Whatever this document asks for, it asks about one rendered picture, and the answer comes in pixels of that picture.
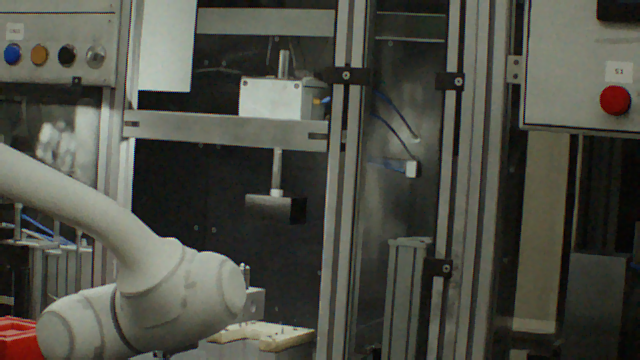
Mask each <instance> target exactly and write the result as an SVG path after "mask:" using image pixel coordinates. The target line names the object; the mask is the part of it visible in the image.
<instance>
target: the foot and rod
mask: <svg viewBox="0 0 640 360"><path fill-rule="evenodd" d="M285 153H286V149H277V148H273V164H272V182H271V193H250V194H246V203H245V221H249V222H259V223H269V224H278V225H289V226H290V225H298V224H306V214H307V197H295V195H284V194H283V188H284V170H285Z"/></svg>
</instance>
